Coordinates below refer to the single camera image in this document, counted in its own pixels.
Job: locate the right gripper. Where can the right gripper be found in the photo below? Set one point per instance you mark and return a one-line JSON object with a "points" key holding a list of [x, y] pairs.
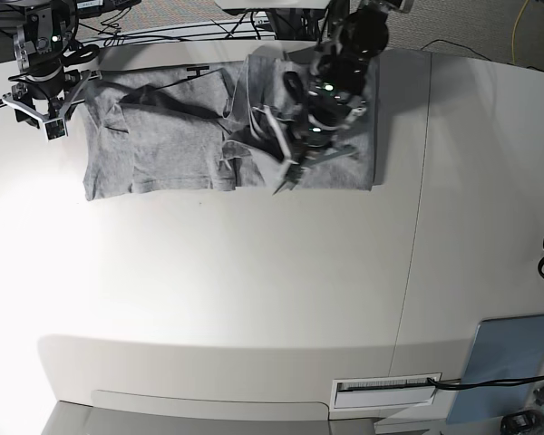
{"points": [[69, 83]]}

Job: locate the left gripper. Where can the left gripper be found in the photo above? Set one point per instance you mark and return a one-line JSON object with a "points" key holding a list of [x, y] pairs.
{"points": [[303, 142]]}

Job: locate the grey T-shirt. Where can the grey T-shirt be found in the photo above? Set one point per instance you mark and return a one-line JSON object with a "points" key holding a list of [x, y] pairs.
{"points": [[166, 128]]}

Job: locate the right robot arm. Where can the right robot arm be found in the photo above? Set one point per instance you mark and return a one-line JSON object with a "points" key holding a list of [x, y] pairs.
{"points": [[45, 45]]}

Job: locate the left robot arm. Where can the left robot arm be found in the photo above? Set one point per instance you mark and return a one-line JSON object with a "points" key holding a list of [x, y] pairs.
{"points": [[334, 97]]}

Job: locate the blue-grey tablet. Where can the blue-grey tablet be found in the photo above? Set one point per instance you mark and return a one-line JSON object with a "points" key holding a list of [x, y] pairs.
{"points": [[503, 348]]}

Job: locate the black device bottom right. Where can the black device bottom right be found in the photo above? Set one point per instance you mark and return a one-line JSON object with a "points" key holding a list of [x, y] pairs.
{"points": [[522, 423]]}

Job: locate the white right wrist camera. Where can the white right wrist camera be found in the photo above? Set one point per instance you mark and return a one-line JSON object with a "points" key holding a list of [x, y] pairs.
{"points": [[55, 129]]}

